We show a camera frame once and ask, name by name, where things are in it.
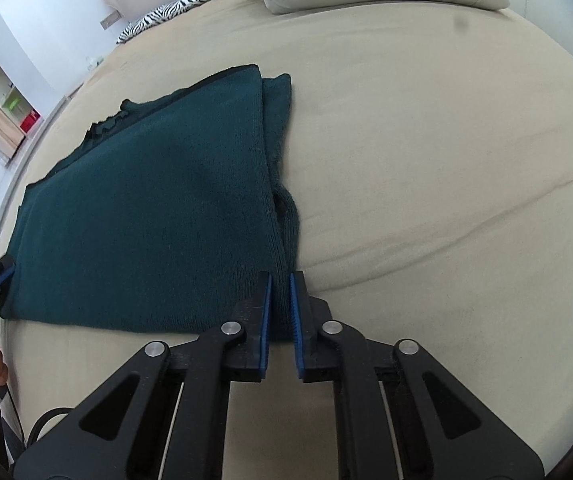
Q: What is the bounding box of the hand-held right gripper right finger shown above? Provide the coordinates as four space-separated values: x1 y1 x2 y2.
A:
289 270 546 480

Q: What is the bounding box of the black cable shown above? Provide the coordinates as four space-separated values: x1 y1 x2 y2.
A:
26 406 70 453

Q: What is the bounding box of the zebra print pillow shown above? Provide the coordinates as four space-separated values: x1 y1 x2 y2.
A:
116 0 218 45

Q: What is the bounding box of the dark green sweater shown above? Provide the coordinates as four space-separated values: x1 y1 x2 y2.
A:
0 64 300 343

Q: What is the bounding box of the bed with beige sheet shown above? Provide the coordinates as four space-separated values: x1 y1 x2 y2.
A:
0 0 573 480

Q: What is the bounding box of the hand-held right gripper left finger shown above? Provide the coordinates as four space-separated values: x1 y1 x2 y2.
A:
13 271 273 480

